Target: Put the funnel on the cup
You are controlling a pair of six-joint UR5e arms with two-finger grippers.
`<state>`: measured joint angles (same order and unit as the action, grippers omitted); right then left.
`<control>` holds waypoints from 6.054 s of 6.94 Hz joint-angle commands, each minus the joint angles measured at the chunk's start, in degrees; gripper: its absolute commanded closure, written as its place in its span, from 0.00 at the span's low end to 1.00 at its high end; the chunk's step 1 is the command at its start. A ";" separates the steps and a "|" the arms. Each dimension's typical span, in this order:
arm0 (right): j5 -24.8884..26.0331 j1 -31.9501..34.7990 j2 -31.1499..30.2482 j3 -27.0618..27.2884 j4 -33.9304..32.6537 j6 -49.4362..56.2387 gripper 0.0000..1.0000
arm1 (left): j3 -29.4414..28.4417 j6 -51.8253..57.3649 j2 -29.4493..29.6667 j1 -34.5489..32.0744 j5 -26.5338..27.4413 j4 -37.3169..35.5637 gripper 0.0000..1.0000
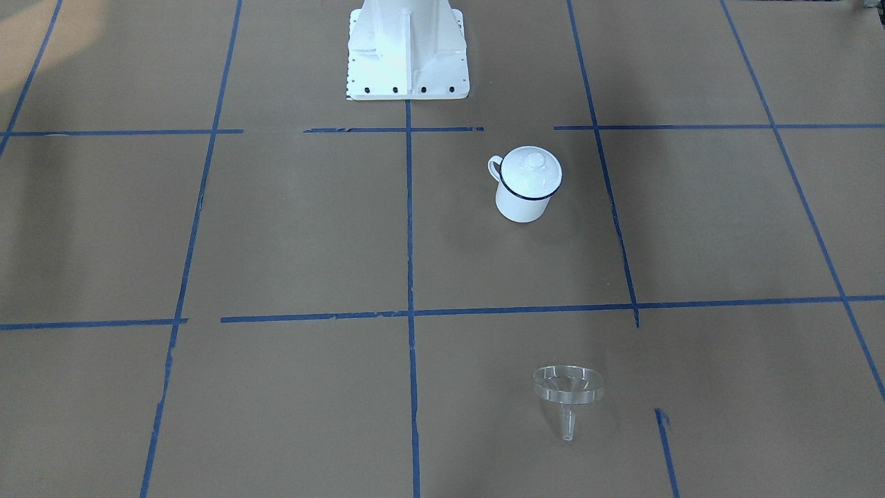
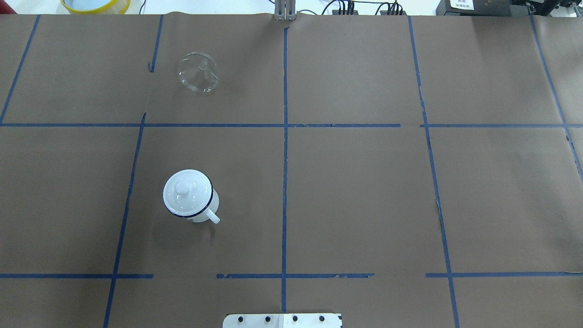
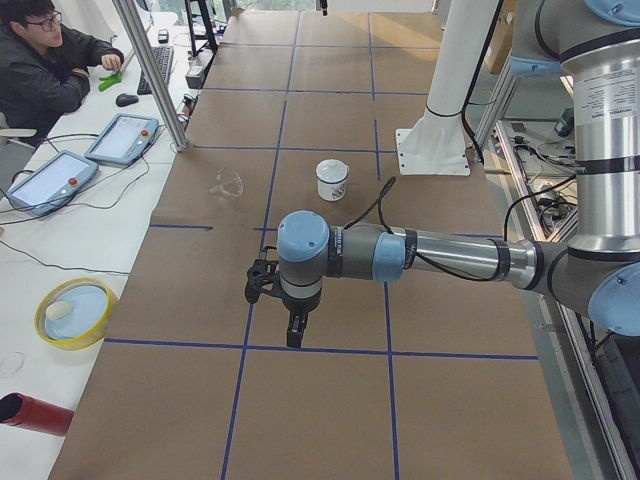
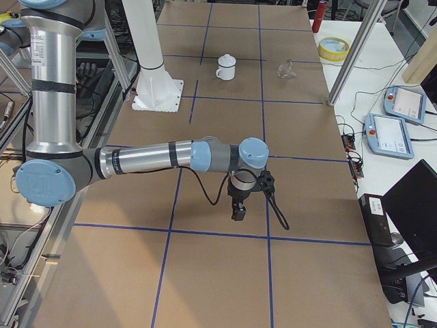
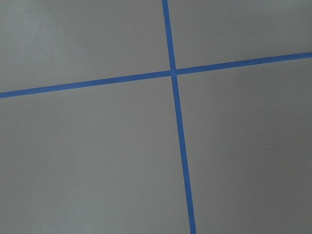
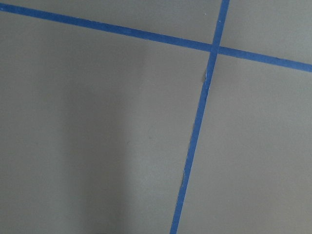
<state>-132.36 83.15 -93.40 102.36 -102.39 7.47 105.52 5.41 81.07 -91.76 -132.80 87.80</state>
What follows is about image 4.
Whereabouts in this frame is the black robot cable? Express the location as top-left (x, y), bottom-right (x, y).
top-left (177, 165), bottom-right (236, 206)

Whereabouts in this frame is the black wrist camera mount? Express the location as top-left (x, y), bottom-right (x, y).
top-left (258, 170), bottom-right (275, 197)

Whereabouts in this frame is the upper teach pendant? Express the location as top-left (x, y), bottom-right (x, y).
top-left (383, 86), bottom-right (427, 125)

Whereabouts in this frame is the black computer monitor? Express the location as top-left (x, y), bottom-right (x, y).
top-left (382, 159), bottom-right (436, 258)

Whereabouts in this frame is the orange electronics board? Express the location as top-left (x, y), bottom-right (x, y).
top-left (348, 161), bottom-right (364, 179)
top-left (341, 134), bottom-right (356, 152)

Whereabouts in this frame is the white enamel mug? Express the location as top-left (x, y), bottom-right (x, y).
top-left (216, 65), bottom-right (236, 81)

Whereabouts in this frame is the white mug lid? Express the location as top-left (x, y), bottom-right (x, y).
top-left (218, 54), bottom-right (236, 68)

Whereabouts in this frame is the red cylinder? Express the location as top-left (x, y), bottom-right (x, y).
top-left (311, 0), bottom-right (328, 33)

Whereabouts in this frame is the wooden plank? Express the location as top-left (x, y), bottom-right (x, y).
top-left (402, 28), bottom-right (437, 84)

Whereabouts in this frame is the lower teach pendant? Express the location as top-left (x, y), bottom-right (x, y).
top-left (364, 113), bottom-right (414, 159)

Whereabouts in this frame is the aluminium frame post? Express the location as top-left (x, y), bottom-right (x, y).
top-left (327, 0), bottom-right (387, 107)

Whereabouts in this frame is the yellow tape roll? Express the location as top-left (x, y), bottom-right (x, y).
top-left (318, 37), bottom-right (350, 62)

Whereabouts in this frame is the black desktop box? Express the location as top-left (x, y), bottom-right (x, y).
top-left (358, 193), bottom-right (393, 247)

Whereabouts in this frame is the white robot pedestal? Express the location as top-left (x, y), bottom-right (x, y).
top-left (122, 0), bottom-right (184, 113)

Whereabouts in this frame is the clear glass funnel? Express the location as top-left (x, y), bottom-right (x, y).
top-left (277, 59), bottom-right (297, 79)

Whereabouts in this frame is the teach pendant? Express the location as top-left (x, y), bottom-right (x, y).
top-left (364, 113), bottom-right (414, 159)
top-left (383, 86), bottom-right (427, 125)

